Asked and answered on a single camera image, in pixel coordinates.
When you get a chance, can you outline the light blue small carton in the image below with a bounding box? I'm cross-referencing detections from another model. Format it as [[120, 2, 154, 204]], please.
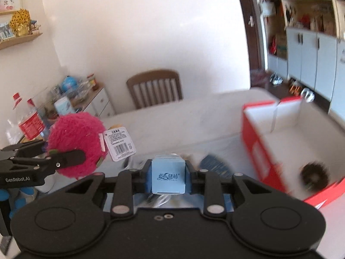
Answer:
[[151, 154, 185, 195]]

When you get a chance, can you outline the white drawer cabinet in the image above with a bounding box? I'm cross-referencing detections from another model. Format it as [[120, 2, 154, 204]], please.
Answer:
[[73, 84, 116, 119]]

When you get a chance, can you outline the grey wall cabinet unit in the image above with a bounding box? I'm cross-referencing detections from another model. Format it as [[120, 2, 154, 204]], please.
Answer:
[[260, 0, 344, 112]]

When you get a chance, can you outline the white paper hang tag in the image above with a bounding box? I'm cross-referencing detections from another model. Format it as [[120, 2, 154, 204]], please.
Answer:
[[103, 127, 136, 162]]

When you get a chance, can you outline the golden ornament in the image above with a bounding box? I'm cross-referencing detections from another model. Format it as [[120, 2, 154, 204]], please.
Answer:
[[9, 9, 31, 37]]

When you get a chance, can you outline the brown wooden chair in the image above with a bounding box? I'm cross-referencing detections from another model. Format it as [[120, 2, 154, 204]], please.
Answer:
[[126, 69, 183, 109]]

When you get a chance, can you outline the pink plush toy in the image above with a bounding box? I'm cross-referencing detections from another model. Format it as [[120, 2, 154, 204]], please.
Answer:
[[47, 112, 108, 179]]

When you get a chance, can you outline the red and white cardboard box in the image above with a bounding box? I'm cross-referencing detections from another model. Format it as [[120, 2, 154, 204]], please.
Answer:
[[242, 98, 344, 209]]

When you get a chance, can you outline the wooden wall shelf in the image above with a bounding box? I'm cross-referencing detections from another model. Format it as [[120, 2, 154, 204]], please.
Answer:
[[0, 33, 42, 50]]

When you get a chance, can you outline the dark brown door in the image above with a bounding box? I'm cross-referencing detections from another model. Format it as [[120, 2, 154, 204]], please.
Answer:
[[239, 0, 267, 88]]

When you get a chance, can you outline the blue gloved hand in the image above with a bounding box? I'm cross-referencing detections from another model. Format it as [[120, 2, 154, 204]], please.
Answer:
[[1, 187, 37, 219]]

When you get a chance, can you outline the dark blue round fan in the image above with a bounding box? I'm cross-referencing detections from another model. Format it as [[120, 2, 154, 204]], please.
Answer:
[[199, 154, 233, 178]]

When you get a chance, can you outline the blue globe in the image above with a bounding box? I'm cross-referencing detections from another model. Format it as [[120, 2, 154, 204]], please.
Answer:
[[61, 76, 78, 92]]

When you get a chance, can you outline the framed wall picture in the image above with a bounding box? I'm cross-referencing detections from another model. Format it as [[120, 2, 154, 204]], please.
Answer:
[[0, 0, 22, 15]]

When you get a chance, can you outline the large red label bottle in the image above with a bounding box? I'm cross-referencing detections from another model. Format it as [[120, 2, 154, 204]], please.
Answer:
[[6, 92, 46, 144]]

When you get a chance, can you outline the black curly hair scrunchie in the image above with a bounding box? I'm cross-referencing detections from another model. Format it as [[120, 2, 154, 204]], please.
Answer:
[[300, 163, 329, 192]]

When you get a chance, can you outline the yellow bread bun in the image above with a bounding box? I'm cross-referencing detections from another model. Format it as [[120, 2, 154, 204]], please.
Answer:
[[108, 124, 122, 130]]

